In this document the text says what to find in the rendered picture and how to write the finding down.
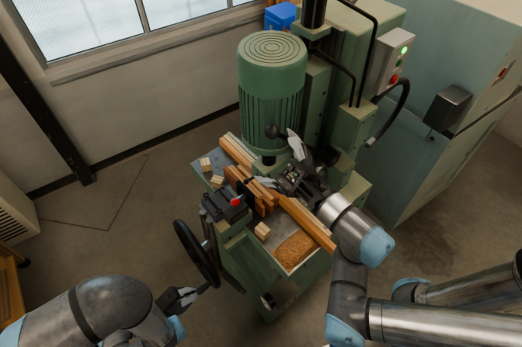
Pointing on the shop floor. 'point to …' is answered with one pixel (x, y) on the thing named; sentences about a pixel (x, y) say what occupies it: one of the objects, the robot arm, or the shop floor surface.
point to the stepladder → (280, 16)
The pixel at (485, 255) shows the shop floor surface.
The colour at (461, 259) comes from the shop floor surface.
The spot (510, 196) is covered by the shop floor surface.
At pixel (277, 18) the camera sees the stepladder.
